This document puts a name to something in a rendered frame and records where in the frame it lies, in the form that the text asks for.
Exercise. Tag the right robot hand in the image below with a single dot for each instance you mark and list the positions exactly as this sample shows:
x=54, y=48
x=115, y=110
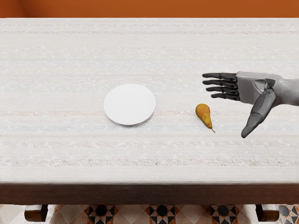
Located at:
x=247, y=87

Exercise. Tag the white round plate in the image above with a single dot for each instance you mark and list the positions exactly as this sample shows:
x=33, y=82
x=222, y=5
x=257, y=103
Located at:
x=129, y=104

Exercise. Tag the yellow-brown pear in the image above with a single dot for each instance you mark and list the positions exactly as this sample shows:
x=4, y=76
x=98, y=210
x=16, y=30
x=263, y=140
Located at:
x=203, y=113

